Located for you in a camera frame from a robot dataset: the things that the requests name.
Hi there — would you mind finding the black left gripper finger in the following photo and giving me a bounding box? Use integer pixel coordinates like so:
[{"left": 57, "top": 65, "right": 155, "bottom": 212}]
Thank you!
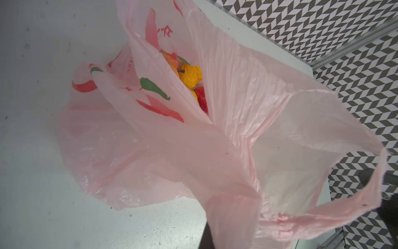
[{"left": 198, "top": 223, "right": 215, "bottom": 249}]

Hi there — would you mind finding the pink plastic bag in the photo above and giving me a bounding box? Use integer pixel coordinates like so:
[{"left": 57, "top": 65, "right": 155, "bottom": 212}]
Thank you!
[{"left": 59, "top": 1, "right": 387, "bottom": 249}]

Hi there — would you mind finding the red fake strawberry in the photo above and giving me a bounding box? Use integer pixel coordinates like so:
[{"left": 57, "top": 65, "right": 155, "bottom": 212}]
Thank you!
[{"left": 194, "top": 87, "right": 209, "bottom": 115}]

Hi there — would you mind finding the yellow fake pear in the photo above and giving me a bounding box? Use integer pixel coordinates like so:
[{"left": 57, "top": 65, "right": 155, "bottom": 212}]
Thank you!
[{"left": 178, "top": 63, "right": 203, "bottom": 90}]

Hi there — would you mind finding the orange fake peach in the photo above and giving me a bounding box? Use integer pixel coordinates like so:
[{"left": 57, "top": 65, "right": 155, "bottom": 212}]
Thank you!
[{"left": 160, "top": 50, "right": 180, "bottom": 77}]

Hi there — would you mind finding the aluminium corner post right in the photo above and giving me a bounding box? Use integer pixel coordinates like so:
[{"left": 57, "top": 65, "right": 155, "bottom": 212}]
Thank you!
[{"left": 310, "top": 17, "right": 398, "bottom": 70}]

